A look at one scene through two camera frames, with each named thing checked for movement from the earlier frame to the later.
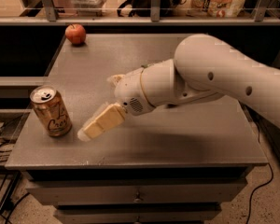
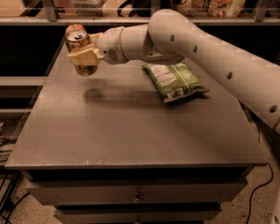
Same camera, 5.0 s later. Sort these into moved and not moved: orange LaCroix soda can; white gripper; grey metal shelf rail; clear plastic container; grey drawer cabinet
Moved: orange LaCroix soda can; white gripper
Not moved: clear plastic container; grey metal shelf rail; grey drawer cabinet
